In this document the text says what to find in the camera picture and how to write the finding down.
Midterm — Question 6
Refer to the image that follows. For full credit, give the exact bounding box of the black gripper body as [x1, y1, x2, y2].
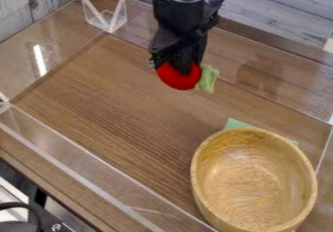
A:
[147, 0, 221, 68]

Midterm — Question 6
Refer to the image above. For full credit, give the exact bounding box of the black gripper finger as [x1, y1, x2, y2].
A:
[171, 44, 202, 75]

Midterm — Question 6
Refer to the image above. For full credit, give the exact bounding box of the red plush strawberry toy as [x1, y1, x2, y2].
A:
[154, 60, 221, 94]

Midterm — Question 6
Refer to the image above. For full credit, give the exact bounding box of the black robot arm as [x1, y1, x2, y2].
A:
[147, 0, 225, 75]

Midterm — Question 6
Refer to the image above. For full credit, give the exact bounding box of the green flat piece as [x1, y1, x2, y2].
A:
[222, 117, 301, 146]

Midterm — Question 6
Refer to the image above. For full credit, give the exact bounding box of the wooden oval bowl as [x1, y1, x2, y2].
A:
[190, 127, 317, 232]

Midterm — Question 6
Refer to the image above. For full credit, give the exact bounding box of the clear acrylic corner bracket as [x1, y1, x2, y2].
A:
[82, 0, 127, 34]

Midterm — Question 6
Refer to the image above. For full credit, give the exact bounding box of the black metal table frame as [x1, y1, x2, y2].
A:
[0, 176, 87, 232]

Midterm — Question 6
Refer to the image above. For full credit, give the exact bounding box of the black cable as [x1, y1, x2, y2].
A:
[0, 202, 43, 232]

